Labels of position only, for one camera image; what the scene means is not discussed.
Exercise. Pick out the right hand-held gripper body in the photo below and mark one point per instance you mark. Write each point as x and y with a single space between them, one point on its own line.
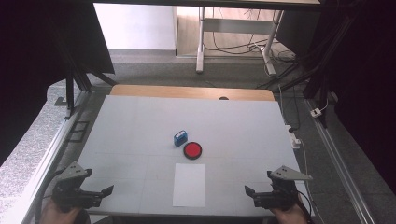
285 194

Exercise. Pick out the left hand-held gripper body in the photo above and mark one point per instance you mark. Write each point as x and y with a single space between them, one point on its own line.
67 194

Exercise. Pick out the red ink pad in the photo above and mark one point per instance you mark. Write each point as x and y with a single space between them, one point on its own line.
192 150

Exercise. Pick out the blue stamp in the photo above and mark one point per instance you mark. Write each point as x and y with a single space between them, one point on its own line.
180 138

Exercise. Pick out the person's right hand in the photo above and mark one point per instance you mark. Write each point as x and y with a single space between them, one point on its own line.
291 217

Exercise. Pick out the person's left hand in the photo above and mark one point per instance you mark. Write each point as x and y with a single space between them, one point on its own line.
57 216

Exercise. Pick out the white power strip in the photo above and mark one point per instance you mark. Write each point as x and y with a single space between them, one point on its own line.
294 138

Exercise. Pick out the white paper sheet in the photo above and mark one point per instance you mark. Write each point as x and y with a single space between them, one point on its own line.
189 185

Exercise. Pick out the white board table cover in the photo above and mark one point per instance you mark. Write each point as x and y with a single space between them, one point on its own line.
218 124

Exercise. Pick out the small white adapter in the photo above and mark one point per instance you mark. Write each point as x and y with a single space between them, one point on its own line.
316 112

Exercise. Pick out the black metal stand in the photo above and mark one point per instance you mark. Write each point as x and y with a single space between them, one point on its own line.
70 90
320 77

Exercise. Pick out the wooden table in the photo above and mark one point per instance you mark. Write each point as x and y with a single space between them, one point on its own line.
186 91

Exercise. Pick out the black curtain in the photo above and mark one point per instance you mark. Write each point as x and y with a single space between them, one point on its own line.
31 62
367 77

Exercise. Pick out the aluminium rail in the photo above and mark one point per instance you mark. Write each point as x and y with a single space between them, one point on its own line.
339 168
40 174

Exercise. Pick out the white metal desk frame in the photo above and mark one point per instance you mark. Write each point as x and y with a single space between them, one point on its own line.
236 26

